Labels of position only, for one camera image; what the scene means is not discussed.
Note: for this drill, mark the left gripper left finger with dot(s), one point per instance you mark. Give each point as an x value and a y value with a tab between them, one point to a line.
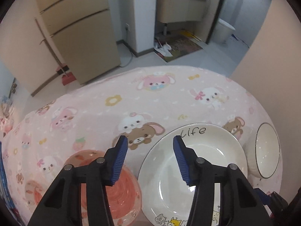
61	203

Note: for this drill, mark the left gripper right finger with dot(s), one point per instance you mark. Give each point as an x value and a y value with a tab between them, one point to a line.
239	203

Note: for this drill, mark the white black-rimmed bowl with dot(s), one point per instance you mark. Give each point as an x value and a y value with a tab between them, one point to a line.
262	151

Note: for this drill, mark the pink strawberry bowl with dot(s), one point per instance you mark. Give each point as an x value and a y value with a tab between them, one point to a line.
124	197

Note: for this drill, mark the white life cartoon plate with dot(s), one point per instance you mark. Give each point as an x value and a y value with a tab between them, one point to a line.
169	173

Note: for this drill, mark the pink cartoon tablecloth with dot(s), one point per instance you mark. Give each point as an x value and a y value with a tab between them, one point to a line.
144	105

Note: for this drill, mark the red broom and dustpan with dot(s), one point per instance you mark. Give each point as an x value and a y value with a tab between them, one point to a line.
67	75

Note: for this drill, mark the patterned floor mat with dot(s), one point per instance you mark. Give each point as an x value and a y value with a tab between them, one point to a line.
172	47

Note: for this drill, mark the white trash bin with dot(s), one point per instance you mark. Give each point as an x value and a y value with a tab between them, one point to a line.
223	31

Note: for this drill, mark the beige refrigerator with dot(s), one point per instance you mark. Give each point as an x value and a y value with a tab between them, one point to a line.
82	31

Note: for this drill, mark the bathroom vanity cabinet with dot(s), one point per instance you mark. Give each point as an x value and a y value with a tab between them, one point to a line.
171	11

